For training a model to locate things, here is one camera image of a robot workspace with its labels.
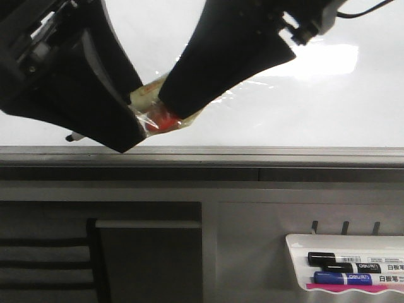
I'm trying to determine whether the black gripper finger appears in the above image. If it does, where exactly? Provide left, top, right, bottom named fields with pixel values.
left=158, top=1, right=295, bottom=119

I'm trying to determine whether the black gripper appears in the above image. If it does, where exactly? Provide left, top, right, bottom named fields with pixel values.
left=1, top=1, right=146, bottom=153

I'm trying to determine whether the taped black whiteboard marker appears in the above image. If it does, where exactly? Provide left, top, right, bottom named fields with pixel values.
left=60, top=73, right=198, bottom=152

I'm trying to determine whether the black chair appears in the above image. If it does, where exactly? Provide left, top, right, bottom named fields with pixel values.
left=1, top=218, right=112, bottom=302

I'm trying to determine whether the metal hook left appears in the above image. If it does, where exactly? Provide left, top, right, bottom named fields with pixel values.
left=311, top=220, right=318, bottom=235

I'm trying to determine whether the metal hook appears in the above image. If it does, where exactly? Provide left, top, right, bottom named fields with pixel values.
left=311, top=220, right=318, bottom=235
left=341, top=221, right=350, bottom=235
left=372, top=222, right=381, bottom=235

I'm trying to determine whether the white marker tray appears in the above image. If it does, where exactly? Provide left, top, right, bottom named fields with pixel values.
left=285, top=234, right=403, bottom=302

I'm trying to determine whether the metal hook middle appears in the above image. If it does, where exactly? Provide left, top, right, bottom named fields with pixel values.
left=341, top=221, right=350, bottom=235

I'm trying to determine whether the black capped marker upper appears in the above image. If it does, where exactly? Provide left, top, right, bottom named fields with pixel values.
left=307, top=252, right=403, bottom=266

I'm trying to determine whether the black capped marker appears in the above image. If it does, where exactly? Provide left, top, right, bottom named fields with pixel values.
left=307, top=252, right=403, bottom=266
left=321, top=262, right=404, bottom=275

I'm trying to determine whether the metal hook right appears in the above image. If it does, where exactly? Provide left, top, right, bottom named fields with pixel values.
left=372, top=222, right=381, bottom=235

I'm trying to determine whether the blue capped marker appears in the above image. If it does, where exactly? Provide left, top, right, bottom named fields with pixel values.
left=312, top=271, right=404, bottom=285

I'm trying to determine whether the black capped marker middle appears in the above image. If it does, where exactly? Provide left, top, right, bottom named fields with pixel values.
left=321, top=262, right=404, bottom=275

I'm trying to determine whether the black camera cable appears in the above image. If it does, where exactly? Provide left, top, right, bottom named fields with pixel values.
left=336, top=0, right=395, bottom=19

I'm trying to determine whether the white whiteboard with metal frame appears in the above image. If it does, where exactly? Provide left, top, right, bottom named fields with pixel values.
left=1, top=1, right=403, bottom=182

